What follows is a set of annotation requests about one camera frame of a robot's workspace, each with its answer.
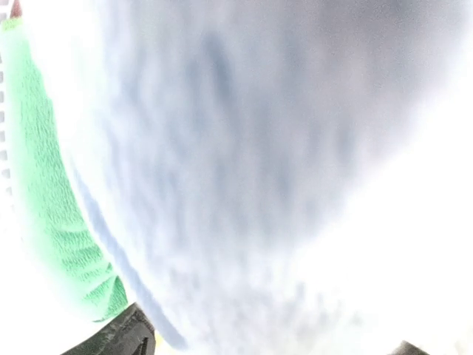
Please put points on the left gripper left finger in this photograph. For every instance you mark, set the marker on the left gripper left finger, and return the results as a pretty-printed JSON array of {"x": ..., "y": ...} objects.
[{"x": 130, "y": 333}]

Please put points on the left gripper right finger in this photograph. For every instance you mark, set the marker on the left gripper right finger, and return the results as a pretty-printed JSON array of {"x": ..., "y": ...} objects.
[{"x": 407, "y": 348}]

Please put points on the light blue towel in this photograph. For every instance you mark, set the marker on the light blue towel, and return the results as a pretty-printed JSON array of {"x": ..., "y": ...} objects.
[{"x": 275, "y": 177}]

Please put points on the rolled green towel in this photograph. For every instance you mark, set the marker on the rolled green towel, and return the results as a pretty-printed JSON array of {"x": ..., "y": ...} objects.
[{"x": 53, "y": 230}]

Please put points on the white plastic basket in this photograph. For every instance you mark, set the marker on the white plastic basket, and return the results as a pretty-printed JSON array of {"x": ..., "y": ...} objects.
[{"x": 6, "y": 186}]

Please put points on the rolled brown towel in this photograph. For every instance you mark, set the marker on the rolled brown towel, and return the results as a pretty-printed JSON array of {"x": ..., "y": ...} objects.
[{"x": 16, "y": 10}]

